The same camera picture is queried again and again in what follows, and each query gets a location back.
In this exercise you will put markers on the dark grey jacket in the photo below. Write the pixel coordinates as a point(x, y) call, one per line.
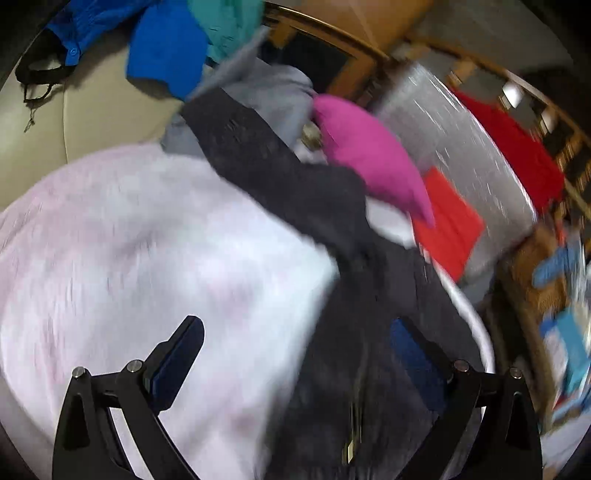
point(323, 360)

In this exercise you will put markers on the teal garment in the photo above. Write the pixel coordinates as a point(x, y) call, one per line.
point(226, 25)

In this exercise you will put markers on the orange red pillow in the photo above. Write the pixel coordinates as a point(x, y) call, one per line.
point(445, 226)

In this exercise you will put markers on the pink pillow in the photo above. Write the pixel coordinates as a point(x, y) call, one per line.
point(369, 152)

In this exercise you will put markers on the red cloth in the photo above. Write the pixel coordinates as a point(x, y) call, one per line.
point(521, 147)

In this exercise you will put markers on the grey garment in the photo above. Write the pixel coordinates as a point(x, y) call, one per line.
point(277, 92)

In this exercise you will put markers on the beige cushioned seat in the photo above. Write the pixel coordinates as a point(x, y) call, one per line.
point(106, 120)

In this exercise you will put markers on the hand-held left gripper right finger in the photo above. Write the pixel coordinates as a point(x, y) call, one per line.
point(412, 356)

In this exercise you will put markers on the silver foil mat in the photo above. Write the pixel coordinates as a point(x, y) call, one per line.
point(461, 134)

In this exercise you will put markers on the blue garment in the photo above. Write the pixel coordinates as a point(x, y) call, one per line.
point(166, 50)

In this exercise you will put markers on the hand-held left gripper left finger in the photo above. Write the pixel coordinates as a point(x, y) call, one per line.
point(178, 364)

